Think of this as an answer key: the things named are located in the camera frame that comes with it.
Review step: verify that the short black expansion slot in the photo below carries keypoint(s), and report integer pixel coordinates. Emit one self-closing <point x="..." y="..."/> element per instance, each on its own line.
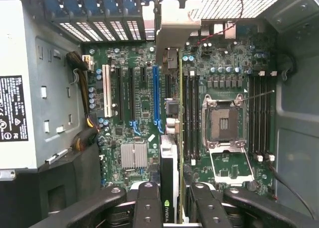
<point x="143" y="73"/>

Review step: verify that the grey power supply unit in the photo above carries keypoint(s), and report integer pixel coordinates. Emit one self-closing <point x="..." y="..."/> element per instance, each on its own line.
<point x="30" y="51"/>

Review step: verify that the blue expansion slot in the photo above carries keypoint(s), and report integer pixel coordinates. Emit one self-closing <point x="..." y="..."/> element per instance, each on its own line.
<point x="155" y="93"/>

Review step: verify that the thin locking lever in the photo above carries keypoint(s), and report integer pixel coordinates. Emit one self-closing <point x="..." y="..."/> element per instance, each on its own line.
<point x="259" y="94"/>

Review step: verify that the white power connector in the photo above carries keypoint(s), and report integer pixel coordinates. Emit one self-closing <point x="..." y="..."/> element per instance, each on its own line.
<point x="88" y="62"/>

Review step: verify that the black plastic fan shroud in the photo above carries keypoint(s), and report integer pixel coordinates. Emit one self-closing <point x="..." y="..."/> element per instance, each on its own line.
<point x="25" y="200"/>

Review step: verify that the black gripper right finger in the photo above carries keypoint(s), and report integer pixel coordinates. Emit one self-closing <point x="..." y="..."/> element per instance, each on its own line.
<point x="211" y="208"/>

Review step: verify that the white expansion slot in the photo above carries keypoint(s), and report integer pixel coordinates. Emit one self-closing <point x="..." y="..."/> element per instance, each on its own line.
<point x="107" y="91"/>

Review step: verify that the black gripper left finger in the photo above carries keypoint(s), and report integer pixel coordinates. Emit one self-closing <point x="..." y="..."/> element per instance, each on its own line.
<point x="148" y="208"/>

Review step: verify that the metal socket cover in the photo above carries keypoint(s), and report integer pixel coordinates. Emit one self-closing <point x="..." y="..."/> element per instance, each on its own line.
<point x="231" y="165"/>

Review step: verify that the green motherboard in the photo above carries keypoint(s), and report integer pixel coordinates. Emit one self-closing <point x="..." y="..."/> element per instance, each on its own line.
<point x="224" y="53"/>

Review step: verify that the open black PC case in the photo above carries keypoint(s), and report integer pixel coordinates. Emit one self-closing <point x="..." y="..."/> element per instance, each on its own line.
<point x="294" y="113"/>

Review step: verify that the blue slot retention clip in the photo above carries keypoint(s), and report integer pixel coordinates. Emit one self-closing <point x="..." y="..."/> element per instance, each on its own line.
<point x="92" y="5"/>
<point x="53" y="6"/>
<point x="132" y="4"/>
<point x="73" y="6"/>
<point x="112" y="5"/>

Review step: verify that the CPU socket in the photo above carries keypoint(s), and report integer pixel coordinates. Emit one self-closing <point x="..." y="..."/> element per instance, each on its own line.
<point x="224" y="121"/>

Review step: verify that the silver chipset heatsink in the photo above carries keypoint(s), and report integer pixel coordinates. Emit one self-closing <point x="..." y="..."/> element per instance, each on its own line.
<point x="133" y="155"/>

